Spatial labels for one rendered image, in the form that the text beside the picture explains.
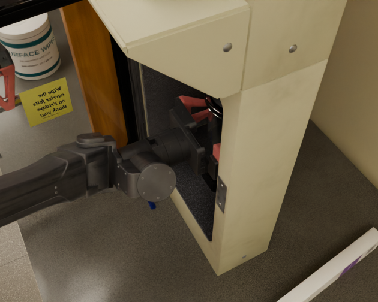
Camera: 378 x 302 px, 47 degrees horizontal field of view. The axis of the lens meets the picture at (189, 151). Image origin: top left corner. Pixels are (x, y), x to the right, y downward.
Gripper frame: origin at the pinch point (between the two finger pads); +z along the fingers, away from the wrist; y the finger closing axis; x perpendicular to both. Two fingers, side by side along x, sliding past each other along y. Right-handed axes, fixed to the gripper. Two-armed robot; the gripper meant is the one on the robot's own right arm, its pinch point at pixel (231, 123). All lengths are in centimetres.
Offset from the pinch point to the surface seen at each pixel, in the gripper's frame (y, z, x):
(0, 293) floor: 52, -68, 116
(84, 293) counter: -6.1, -32.6, 23.3
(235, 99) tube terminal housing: -13.9, -9.4, -21.8
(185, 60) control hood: -15.0, -15.7, -30.3
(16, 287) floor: 51, -62, 116
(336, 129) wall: 4.5, 33.1, 23.1
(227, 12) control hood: -14.7, -11.6, -33.3
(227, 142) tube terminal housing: -13.2, -9.4, -14.3
